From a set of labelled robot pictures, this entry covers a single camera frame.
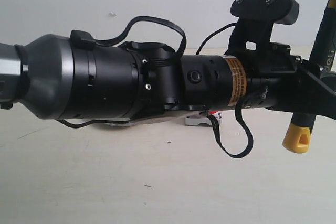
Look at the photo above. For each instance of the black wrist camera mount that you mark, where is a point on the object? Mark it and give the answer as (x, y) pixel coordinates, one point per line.
(250, 39)

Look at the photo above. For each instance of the round stainless steel plate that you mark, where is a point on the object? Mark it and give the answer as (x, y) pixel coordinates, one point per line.
(127, 122)

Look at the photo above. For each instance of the yellow black claw hammer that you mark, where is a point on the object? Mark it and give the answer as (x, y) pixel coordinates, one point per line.
(314, 86)

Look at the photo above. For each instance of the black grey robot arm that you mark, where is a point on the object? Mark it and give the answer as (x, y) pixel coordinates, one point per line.
(56, 79)

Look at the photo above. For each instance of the red dome push button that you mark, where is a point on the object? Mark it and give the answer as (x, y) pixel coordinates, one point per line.
(197, 119)

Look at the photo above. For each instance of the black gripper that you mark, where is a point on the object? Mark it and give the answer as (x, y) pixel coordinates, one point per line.
(266, 91)

